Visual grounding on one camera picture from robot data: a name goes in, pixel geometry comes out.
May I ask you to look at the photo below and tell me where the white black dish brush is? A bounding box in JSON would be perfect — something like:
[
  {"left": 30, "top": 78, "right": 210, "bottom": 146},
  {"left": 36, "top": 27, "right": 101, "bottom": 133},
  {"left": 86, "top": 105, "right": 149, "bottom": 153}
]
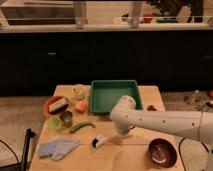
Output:
[{"left": 91, "top": 133, "right": 122, "bottom": 149}]

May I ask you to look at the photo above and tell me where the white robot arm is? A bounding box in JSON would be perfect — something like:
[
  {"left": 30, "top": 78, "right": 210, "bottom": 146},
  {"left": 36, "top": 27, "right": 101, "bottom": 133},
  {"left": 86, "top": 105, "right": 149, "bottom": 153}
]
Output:
[{"left": 110, "top": 95, "right": 213, "bottom": 145}]

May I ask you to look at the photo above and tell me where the green plastic tray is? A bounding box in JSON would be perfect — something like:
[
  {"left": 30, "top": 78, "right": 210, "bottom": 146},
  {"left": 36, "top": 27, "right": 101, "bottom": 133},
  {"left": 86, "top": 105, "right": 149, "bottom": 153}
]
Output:
[{"left": 89, "top": 80, "right": 143, "bottom": 116}]

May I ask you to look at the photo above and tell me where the yellow cup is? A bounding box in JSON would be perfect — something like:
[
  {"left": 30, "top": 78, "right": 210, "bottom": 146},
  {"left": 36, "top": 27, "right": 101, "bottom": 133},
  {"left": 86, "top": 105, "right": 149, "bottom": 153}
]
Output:
[{"left": 73, "top": 84, "right": 85, "bottom": 100}]

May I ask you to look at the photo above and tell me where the orange fruit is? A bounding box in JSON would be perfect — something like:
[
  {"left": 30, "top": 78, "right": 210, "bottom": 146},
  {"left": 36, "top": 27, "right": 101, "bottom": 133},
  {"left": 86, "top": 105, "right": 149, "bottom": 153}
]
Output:
[{"left": 75, "top": 101, "right": 87, "bottom": 113}]

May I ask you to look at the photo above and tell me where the brown grape bunch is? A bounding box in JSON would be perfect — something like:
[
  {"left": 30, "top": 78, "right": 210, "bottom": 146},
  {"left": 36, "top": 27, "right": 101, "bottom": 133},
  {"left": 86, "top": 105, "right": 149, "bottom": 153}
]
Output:
[{"left": 147, "top": 105, "right": 158, "bottom": 111}]

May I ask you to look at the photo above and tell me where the metal cup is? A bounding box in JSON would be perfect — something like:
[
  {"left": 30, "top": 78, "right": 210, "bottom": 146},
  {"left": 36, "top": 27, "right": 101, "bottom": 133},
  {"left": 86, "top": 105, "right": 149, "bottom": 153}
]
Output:
[{"left": 60, "top": 111, "right": 73, "bottom": 128}]

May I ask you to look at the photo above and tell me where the sponge block on plate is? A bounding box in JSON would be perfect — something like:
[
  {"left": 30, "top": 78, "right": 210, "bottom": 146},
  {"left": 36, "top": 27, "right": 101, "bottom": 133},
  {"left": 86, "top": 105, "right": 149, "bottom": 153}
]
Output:
[{"left": 49, "top": 98, "right": 67, "bottom": 113}]

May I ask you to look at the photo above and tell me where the green pepper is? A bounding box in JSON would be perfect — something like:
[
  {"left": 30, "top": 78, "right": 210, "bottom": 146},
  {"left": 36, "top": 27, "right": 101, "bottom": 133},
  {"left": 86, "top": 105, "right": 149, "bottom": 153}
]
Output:
[{"left": 69, "top": 121, "right": 96, "bottom": 134}]

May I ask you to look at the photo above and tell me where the orange plate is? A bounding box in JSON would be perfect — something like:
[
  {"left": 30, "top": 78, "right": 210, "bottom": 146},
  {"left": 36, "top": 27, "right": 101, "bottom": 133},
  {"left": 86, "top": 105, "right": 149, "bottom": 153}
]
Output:
[{"left": 43, "top": 96, "right": 69, "bottom": 118}]

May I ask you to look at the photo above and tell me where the light green cup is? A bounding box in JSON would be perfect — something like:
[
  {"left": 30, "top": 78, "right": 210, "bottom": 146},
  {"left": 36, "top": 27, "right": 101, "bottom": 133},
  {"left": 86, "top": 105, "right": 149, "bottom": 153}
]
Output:
[{"left": 47, "top": 116, "right": 62, "bottom": 131}]

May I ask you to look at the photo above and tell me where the blue cloth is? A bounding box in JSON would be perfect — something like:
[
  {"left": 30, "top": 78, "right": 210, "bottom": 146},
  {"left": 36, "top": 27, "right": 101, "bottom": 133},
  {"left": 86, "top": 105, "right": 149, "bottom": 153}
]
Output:
[{"left": 38, "top": 139, "right": 81, "bottom": 161}]

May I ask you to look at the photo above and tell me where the dark red bowl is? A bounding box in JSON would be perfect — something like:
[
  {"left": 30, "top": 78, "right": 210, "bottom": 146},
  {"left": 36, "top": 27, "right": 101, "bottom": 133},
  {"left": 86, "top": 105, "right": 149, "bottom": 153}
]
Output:
[{"left": 148, "top": 138, "right": 177, "bottom": 168}]

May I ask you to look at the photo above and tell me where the black stand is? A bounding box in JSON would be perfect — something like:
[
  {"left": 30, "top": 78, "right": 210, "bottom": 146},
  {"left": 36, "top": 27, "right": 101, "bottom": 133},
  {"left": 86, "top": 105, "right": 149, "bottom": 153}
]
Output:
[{"left": 20, "top": 129, "right": 35, "bottom": 171}]

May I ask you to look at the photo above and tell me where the black cable right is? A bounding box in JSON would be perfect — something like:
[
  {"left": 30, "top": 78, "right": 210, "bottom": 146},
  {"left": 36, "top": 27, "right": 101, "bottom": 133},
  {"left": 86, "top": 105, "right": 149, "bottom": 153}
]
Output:
[{"left": 178, "top": 137, "right": 213, "bottom": 171}]

